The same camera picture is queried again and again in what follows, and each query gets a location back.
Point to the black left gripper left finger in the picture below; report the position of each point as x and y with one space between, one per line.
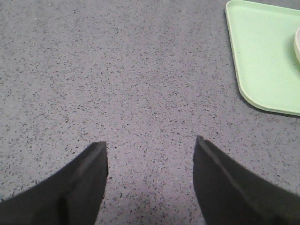
71 196

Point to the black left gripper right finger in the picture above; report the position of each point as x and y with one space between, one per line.
230 194

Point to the cream round plate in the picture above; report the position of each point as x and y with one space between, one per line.
297 44

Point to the light green plastic tray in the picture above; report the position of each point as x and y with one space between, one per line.
262 42

